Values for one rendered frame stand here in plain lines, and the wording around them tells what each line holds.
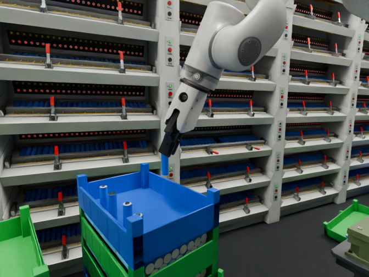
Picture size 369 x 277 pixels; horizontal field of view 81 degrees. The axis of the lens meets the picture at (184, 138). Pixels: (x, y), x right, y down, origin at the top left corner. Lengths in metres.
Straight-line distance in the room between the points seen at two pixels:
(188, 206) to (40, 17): 0.82
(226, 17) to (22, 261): 0.65
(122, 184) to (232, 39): 0.48
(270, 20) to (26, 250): 0.69
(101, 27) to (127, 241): 0.82
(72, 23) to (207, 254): 0.89
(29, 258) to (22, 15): 0.77
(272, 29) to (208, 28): 0.12
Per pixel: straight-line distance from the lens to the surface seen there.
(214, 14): 0.47
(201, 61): 0.45
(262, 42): 0.42
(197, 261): 0.49
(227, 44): 0.40
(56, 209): 1.09
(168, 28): 1.07
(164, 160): 0.53
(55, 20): 1.01
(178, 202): 0.58
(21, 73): 0.99
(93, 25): 1.01
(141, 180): 0.69
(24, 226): 0.71
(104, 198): 0.55
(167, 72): 1.02
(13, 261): 0.64
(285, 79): 1.44
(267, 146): 1.41
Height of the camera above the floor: 0.73
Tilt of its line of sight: 8 degrees down
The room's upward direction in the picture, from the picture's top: straight up
